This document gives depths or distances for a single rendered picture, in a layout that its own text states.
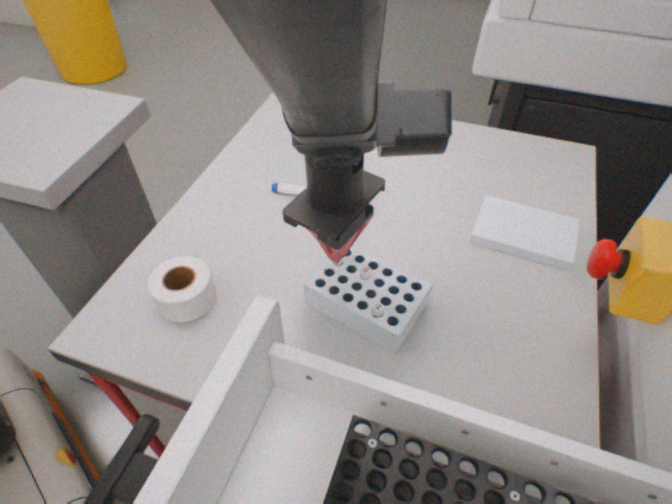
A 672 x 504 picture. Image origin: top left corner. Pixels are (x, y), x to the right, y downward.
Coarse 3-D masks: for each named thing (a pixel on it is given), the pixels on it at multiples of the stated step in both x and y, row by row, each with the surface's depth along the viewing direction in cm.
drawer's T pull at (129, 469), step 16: (144, 416) 31; (144, 432) 30; (128, 448) 30; (144, 448) 31; (112, 464) 29; (128, 464) 29; (144, 464) 29; (112, 480) 28; (128, 480) 29; (144, 480) 29; (96, 496) 28; (112, 496) 28; (128, 496) 28
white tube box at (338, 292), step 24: (360, 264) 55; (384, 264) 55; (312, 288) 53; (336, 288) 53; (360, 288) 54; (384, 288) 53; (408, 288) 53; (336, 312) 53; (360, 312) 50; (384, 312) 50; (408, 312) 50; (384, 336) 50
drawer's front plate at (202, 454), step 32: (256, 320) 34; (224, 352) 32; (256, 352) 34; (224, 384) 31; (256, 384) 36; (192, 416) 29; (224, 416) 31; (256, 416) 38; (192, 448) 28; (224, 448) 33; (160, 480) 27; (192, 480) 29; (224, 480) 35
